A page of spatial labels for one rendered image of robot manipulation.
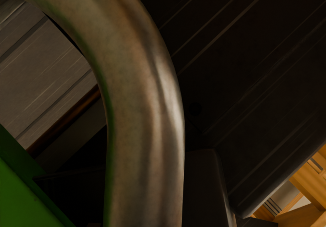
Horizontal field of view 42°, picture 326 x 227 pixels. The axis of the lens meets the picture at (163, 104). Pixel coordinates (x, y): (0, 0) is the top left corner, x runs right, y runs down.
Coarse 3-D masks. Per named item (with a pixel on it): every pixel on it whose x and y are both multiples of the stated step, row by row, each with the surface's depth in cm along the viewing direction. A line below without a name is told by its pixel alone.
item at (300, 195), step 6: (312, 162) 848; (318, 168) 844; (324, 174) 840; (300, 192) 827; (270, 198) 826; (294, 198) 824; (300, 198) 828; (270, 204) 824; (276, 204) 822; (288, 204) 821; (294, 204) 825; (276, 210) 819; (282, 210) 819; (288, 210) 822
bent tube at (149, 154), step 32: (32, 0) 16; (64, 0) 15; (96, 0) 15; (128, 0) 15; (96, 32) 15; (128, 32) 15; (96, 64) 16; (128, 64) 15; (160, 64) 15; (128, 96) 15; (160, 96) 15; (128, 128) 15; (160, 128) 15; (128, 160) 15; (160, 160) 15; (128, 192) 15; (160, 192) 15; (128, 224) 15; (160, 224) 15
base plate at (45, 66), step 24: (24, 24) 53; (48, 24) 57; (0, 48) 53; (24, 48) 57; (48, 48) 60; (72, 48) 65; (0, 72) 57; (24, 72) 61; (48, 72) 65; (72, 72) 71; (0, 96) 61; (24, 96) 65; (48, 96) 71; (72, 96) 77; (0, 120) 66; (24, 120) 71; (48, 120) 77; (24, 144) 78
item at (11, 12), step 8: (0, 0) 20; (8, 0) 21; (16, 0) 21; (24, 0) 21; (0, 8) 21; (8, 8) 21; (16, 8) 21; (0, 16) 21; (8, 16) 21; (0, 24) 21
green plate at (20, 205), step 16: (0, 128) 26; (0, 144) 24; (16, 144) 26; (0, 160) 18; (16, 160) 24; (32, 160) 26; (0, 176) 18; (16, 176) 18; (32, 176) 24; (0, 192) 18; (16, 192) 18; (32, 192) 18; (0, 208) 18; (16, 208) 18; (32, 208) 18; (48, 208) 18; (0, 224) 18; (16, 224) 18; (32, 224) 18; (48, 224) 18; (64, 224) 18
